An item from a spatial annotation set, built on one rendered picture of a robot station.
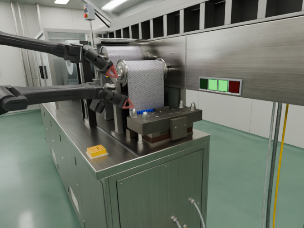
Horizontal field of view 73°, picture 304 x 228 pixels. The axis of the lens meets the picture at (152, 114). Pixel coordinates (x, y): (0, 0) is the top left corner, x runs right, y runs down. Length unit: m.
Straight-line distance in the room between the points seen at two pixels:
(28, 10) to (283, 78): 6.34
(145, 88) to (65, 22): 5.76
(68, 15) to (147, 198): 6.23
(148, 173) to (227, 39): 0.71
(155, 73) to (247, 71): 0.49
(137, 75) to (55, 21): 5.72
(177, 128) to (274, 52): 0.53
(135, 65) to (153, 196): 0.68
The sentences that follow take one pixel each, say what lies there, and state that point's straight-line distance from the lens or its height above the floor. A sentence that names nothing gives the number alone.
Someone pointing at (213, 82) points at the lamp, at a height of 1.20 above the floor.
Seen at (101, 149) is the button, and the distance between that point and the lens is 0.98.
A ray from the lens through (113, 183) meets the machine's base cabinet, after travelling 0.92.
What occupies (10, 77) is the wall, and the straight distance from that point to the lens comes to 6.55.
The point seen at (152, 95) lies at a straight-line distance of 1.19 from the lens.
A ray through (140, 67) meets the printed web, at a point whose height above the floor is 1.28.
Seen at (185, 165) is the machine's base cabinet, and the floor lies 0.77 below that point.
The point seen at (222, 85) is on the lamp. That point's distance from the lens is 1.04.
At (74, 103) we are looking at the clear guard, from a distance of 2.10.
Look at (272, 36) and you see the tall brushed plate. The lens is 0.93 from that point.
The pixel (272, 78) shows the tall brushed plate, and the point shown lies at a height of 1.23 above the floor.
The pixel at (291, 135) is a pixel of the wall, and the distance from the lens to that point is 3.55.
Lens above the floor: 1.32
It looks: 15 degrees down
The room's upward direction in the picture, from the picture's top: 2 degrees counter-clockwise
